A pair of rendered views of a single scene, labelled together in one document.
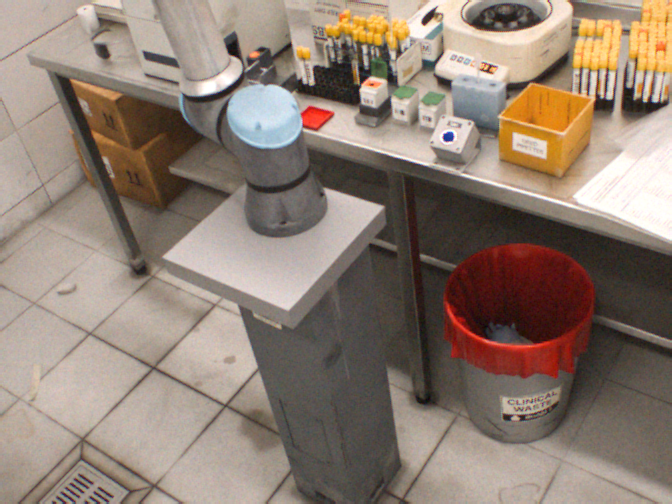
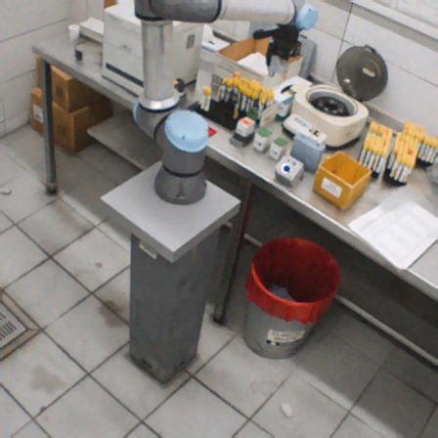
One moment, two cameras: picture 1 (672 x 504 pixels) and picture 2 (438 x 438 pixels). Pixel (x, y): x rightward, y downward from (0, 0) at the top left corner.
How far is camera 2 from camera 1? 0.28 m
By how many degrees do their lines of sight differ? 7
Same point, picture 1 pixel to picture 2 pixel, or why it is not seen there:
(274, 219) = (173, 193)
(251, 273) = (153, 222)
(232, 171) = (127, 143)
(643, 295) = (364, 286)
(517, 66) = (331, 136)
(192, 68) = (152, 92)
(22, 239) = not seen: outside the picture
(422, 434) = (212, 341)
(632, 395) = (340, 343)
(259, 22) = (183, 64)
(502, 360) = (278, 308)
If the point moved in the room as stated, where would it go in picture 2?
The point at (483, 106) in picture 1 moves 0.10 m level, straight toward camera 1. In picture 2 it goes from (309, 155) to (307, 173)
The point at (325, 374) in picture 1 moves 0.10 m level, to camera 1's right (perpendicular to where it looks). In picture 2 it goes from (174, 292) to (206, 294)
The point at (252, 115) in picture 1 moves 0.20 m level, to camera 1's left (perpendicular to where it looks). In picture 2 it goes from (181, 129) to (106, 124)
